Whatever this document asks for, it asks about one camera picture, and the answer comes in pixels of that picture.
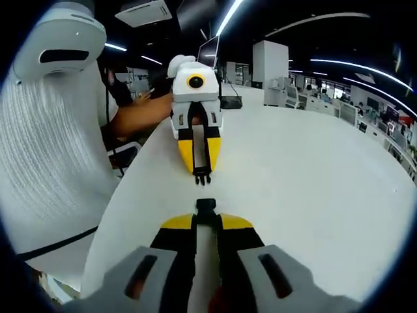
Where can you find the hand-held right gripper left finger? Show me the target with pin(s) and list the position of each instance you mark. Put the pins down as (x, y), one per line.
(153, 277)

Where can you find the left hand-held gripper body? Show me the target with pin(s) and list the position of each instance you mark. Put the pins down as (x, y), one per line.
(195, 91)

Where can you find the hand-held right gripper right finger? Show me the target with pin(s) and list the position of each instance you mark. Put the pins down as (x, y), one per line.
(260, 277)

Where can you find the black pronged plastic buckle part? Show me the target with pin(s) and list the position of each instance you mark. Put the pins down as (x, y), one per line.
(202, 174)

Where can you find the black socket plastic buckle part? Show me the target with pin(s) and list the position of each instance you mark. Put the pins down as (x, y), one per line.
(206, 210)

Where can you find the black desk microphone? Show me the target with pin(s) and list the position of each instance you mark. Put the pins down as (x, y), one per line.
(232, 102)

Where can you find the dark computer monitor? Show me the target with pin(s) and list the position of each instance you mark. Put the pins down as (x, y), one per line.
(208, 52)

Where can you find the black chair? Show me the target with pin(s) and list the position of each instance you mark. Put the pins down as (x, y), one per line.
(125, 155)

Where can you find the ceiling light strip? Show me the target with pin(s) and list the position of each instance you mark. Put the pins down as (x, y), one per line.
(228, 16)
(365, 70)

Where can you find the white office chair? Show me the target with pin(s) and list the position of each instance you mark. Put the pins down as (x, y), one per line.
(296, 98)

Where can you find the ceiling air conditioner unit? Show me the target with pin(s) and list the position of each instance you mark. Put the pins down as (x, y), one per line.
(143, 13)

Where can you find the white chest device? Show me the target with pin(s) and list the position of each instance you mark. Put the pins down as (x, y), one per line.
(65, 36)

